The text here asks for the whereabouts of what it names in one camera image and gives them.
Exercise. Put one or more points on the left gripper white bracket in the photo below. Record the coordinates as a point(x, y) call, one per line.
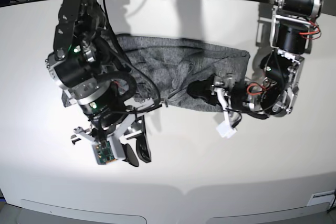
point(234, 99)

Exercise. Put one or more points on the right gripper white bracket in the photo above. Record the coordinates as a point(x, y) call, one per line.
point(127, 138)

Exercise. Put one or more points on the grey long-sleeve T-shirt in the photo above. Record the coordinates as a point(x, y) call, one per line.
point(165, 67)

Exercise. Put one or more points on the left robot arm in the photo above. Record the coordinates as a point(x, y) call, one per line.
point(293, 27)

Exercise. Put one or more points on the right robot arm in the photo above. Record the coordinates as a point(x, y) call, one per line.
point(92, 70)

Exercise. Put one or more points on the white label plate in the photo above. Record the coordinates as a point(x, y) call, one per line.
point(322, 197)

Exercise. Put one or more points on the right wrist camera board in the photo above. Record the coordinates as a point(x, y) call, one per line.
point(103, 153)

